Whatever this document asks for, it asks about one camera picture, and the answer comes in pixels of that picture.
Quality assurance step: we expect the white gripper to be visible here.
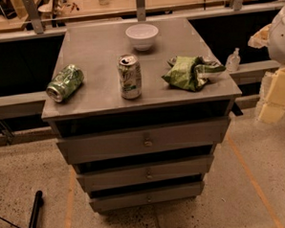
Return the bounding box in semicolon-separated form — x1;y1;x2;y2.
248;24;285;124

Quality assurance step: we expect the silver 7up can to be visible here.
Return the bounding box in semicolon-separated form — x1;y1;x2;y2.
117;54;142;100

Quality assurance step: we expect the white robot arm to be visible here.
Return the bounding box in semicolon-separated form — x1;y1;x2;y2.
248;5;285;124

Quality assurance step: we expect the crushed green soda can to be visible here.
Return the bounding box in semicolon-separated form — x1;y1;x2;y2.
46;64;84;103

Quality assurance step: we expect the clear sanitizer bottle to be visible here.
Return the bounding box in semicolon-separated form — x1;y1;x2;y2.
225;48;240;72

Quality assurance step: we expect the green chip bag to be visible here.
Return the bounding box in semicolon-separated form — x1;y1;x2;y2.
162;56;226;92

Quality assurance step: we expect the bottom grey drawer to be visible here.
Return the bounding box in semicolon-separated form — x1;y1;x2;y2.
89;181;204;213

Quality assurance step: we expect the grey drawer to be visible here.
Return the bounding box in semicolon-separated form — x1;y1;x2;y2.
57;116;230;164
77;154;214;192
89;181;204;213

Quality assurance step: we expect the grey drawer cabinet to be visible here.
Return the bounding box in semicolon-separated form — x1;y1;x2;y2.
42;19;241;200

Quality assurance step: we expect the white bowl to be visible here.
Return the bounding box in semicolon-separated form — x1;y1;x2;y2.
125;24;159;51

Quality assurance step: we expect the middle grey drawer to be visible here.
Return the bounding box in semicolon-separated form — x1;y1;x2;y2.
77;154;214;192

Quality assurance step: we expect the top grey drawer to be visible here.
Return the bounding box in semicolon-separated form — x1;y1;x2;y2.
57;116;230;164

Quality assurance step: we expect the grey railing beam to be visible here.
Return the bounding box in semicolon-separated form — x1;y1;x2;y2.
0;91;48;120

